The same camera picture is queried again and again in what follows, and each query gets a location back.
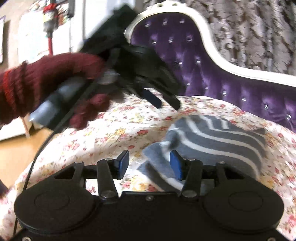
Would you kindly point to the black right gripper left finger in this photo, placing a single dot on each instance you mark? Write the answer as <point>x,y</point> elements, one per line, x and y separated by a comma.
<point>108,170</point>

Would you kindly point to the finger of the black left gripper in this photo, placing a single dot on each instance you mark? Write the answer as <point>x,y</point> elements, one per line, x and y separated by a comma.
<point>170,97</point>
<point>151,98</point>

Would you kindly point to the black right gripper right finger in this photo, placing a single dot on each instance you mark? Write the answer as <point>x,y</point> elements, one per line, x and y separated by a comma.
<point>189,171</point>

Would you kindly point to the grey white striped knit garment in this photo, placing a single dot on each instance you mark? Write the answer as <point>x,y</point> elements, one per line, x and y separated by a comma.
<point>206,138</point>

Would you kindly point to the maroon knit sleeve forearm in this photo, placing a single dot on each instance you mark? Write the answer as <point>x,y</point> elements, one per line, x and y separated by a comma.
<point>13,104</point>

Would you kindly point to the left hand in maroon glove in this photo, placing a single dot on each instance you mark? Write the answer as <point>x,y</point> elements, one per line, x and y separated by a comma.
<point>66,90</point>

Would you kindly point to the floral bedspread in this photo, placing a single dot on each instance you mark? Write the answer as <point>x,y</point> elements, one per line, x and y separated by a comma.
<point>135,124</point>

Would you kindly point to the purple tufted white-framed headboard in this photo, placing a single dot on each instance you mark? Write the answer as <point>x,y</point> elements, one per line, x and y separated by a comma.
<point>268,95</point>

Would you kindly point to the red white canister on wall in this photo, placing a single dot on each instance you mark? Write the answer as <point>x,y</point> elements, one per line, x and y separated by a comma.
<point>50,14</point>

